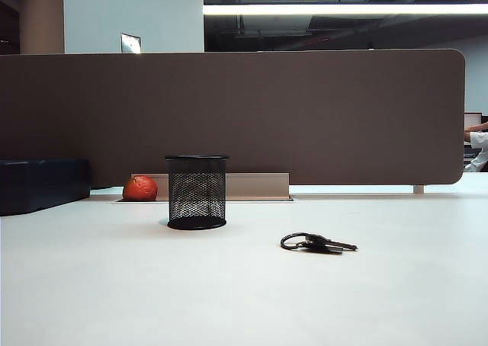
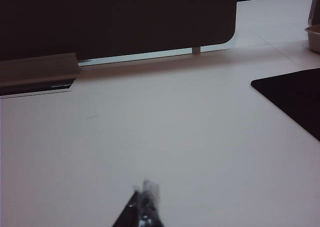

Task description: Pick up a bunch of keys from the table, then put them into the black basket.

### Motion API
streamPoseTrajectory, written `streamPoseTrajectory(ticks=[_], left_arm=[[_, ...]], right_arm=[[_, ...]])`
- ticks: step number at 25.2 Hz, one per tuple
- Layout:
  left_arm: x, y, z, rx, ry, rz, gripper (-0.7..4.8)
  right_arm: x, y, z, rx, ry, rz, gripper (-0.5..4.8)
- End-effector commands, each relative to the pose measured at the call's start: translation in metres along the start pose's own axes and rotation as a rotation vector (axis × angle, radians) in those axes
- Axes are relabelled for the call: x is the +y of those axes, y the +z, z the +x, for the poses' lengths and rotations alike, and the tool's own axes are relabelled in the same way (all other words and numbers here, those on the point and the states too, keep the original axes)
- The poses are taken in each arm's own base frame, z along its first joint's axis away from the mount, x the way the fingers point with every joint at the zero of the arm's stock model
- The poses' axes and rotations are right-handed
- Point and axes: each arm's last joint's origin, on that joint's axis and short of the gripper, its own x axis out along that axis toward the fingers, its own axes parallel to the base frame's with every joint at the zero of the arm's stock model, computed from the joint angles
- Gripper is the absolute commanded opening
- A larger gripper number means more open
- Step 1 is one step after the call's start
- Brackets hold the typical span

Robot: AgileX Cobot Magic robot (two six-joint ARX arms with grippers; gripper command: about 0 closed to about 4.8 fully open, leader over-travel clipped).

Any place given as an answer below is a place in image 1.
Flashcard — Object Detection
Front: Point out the bunch of keys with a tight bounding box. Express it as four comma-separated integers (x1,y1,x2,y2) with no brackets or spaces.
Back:
280,232,359,255

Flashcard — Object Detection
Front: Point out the black mesh basket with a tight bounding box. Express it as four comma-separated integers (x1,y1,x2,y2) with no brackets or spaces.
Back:
164,154,230,231

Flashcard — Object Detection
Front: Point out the brown desk divider panel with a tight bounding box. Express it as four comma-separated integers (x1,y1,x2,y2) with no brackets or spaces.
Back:
0,48,467,191

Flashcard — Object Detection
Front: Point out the small silver framed sign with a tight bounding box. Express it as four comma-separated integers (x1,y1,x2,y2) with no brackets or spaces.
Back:
120,32,143,53

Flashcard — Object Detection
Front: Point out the long ceiling light strip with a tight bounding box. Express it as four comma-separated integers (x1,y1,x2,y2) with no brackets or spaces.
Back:
203,3,488,17

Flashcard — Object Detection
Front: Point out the dark blue case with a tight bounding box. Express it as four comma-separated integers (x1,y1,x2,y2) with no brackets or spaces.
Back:
0,158,92,217

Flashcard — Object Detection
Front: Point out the person in white shirt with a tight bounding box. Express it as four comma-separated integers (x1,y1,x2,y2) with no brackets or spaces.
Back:
464,120,488,173

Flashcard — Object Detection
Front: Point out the beige metal cable tray flap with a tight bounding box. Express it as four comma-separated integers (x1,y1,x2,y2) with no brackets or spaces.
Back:
131,171,291,202

